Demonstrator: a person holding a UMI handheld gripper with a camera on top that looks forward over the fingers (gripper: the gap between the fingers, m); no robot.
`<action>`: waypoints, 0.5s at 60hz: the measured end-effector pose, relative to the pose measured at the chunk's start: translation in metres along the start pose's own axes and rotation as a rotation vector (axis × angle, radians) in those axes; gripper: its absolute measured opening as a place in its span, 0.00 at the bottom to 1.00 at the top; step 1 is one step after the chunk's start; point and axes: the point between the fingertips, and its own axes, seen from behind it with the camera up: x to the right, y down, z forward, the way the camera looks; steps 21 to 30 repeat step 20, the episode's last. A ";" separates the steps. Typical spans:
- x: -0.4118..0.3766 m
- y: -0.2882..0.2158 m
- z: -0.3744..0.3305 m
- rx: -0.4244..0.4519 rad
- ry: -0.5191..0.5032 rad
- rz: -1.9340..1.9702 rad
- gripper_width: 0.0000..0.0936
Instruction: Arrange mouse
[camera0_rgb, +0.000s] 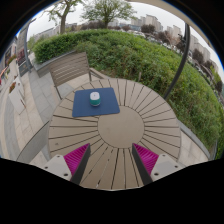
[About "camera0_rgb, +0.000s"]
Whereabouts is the dark blue mouse pad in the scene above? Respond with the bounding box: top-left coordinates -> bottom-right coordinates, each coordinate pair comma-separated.
71,87 -> 121,118

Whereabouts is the group of beige apartment buildings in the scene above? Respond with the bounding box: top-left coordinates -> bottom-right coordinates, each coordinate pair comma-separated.
129,13 -> 221,78

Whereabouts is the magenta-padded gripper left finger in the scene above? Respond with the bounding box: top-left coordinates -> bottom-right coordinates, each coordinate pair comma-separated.
41,143 -> 92,186

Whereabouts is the dark curved parasol pole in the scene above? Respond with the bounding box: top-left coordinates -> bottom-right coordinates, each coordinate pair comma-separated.
163,23 -> 191,100

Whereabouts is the tall thin-crowned tree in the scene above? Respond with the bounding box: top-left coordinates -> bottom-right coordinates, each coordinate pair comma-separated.
44,0 -> 84,26

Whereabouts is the white and teal computer mouse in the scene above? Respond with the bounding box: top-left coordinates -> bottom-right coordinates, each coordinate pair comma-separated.
89,91 -> 102,107

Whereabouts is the wooden slatted patio chair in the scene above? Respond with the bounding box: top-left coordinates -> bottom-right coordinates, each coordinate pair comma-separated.
49,50 -> 111,100

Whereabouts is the round leafy green tree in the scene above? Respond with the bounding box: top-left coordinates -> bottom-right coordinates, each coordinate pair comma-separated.
81,0 -> 136,29

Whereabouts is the green hedge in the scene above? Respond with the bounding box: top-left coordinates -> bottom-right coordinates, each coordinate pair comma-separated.
32,29 -> 224,159

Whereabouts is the white planter box with flowers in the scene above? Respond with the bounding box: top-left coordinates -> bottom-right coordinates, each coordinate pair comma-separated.
8,81 -> 26,114
8,54 -> 19,80

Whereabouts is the grey sign pillar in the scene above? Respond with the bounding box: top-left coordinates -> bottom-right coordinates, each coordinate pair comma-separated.
19,19 -> 36,78

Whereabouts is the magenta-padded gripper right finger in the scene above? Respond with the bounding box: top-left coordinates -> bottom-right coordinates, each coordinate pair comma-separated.
131,143 -> 184,186

